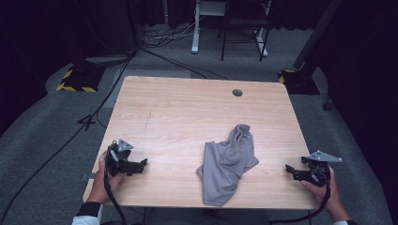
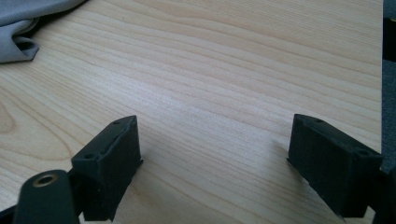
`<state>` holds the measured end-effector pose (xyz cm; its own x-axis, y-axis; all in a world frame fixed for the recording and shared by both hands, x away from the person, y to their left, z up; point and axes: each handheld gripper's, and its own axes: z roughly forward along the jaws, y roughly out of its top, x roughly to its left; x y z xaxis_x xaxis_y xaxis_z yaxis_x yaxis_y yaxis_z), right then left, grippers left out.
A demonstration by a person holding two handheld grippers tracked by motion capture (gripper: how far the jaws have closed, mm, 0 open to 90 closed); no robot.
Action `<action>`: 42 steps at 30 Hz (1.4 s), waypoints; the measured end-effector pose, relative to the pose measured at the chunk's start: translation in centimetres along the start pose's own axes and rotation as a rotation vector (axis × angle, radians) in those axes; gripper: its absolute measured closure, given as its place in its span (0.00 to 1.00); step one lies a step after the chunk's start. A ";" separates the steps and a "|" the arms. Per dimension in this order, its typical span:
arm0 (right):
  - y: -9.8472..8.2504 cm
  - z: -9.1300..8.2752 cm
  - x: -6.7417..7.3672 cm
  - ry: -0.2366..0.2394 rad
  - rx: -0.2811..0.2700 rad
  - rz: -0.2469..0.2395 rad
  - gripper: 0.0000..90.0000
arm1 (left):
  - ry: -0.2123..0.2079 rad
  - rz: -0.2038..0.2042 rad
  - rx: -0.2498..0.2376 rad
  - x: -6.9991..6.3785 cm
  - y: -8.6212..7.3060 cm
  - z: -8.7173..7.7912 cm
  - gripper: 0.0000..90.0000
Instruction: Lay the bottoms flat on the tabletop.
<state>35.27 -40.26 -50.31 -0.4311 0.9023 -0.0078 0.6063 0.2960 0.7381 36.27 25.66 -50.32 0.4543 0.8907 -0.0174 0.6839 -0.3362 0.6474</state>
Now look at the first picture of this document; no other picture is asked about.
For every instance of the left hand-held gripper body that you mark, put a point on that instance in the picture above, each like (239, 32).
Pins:
(120, 156)

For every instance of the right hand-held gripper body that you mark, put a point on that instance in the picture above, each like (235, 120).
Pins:
(317, 170)

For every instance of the grey pants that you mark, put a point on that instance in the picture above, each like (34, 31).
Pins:
(223, 165)

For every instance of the person's right hand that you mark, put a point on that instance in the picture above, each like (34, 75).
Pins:
(331, 197)

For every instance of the person's left hand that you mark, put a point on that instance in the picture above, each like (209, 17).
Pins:
(100, 184)

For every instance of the grey tape strip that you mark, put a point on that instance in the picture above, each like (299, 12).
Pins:
(92, 175)

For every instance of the small round black floor object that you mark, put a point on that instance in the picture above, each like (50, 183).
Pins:
(327, 105)

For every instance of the black yellow striped stand base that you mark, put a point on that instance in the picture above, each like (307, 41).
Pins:
(298, 82)
(79, 79)

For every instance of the slanted dark metal pole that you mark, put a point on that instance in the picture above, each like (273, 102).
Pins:
(316, 34)

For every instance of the black chair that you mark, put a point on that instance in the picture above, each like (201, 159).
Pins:
(244, 22)

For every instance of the white desk frame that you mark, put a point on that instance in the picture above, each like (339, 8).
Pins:
(195, 34)

